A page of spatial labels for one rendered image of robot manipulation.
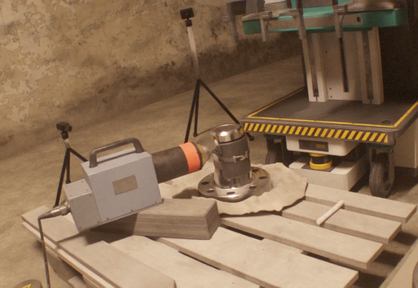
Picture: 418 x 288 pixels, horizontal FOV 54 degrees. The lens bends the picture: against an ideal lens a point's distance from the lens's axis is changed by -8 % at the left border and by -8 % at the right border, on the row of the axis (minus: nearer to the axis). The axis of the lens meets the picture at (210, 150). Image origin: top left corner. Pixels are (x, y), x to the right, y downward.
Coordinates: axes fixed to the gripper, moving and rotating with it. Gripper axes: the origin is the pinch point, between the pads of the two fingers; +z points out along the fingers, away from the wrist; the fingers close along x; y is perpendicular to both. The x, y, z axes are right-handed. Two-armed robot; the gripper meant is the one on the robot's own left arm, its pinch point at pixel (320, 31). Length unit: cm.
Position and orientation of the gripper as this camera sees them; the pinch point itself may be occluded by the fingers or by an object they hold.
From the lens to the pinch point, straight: 145.0
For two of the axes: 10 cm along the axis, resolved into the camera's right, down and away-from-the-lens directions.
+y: -6.4, 3.5, -6.9
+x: 7.5, 0.9, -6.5
